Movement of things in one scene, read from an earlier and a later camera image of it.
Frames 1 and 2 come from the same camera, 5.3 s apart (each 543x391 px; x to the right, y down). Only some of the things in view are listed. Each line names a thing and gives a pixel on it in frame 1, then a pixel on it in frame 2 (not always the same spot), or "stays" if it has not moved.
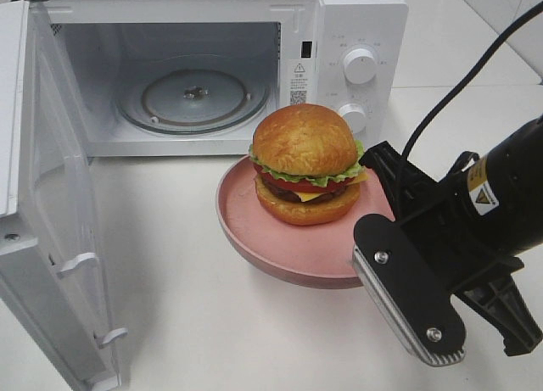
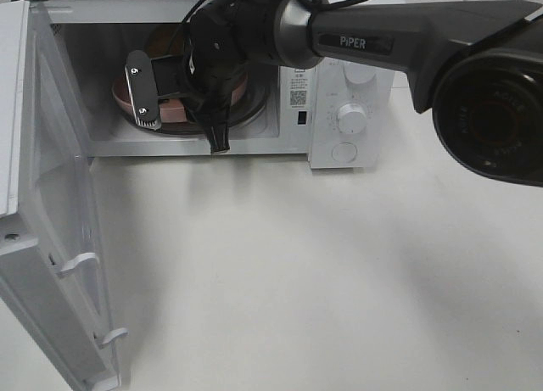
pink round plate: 320,254 to 170,41
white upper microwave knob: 360,66 stays
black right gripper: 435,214 to 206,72
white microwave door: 49,265 stays
